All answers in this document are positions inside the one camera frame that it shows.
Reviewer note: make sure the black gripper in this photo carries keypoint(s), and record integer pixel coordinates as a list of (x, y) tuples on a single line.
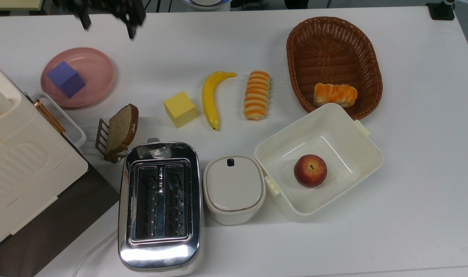
[(103, 5)]

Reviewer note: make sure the yellow cube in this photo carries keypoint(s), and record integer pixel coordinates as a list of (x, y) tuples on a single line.
[(180, 109)]

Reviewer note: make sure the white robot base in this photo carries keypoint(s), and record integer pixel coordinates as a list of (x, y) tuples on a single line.
[(206, 4)]

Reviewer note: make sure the purple cube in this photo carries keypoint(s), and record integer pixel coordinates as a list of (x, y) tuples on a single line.
[(66, 80)]

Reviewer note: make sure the pink plate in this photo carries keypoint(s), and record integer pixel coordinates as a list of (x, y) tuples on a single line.
[(99, 73)]

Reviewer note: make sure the beige desk top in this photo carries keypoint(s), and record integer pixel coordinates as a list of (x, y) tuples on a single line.
[(10, 4)]

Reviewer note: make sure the brown bread slice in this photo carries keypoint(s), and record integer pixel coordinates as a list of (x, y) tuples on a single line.
[(120, 130)]

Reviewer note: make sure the copper latch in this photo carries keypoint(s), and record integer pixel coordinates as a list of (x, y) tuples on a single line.
[(49, 116)]

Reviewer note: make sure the metal toast rack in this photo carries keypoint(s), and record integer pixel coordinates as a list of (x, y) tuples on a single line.
[(101, 134)]

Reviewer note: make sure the yellow banana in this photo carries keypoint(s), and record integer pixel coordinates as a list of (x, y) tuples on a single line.
[(209, 100)]

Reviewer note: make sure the cream plastic storage box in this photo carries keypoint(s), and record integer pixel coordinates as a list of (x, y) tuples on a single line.
[(22, 161)]

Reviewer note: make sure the orange striped bread roll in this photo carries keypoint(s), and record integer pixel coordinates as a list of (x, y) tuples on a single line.
[(256, 96)]

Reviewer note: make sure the small white lidded bin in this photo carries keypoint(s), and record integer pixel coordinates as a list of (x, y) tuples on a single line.
[(234, 188)]

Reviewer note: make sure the brown wicker basket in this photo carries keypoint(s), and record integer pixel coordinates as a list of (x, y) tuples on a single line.
[(334, 50)]

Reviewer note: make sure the orange glazed bread loaf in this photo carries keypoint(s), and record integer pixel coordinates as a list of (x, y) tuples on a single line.
[(335, 95)]

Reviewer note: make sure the silver two-slot toaster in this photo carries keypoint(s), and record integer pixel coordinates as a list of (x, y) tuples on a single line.
[(161, 254)]

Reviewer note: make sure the red apple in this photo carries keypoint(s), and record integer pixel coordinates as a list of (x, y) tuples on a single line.
[(310, 171)]

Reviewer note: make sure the white plastic open box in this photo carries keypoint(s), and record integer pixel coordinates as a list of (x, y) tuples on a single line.
[(345, 130)]

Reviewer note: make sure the black table clamp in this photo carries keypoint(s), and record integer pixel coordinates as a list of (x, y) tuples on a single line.
[(441, 10)]

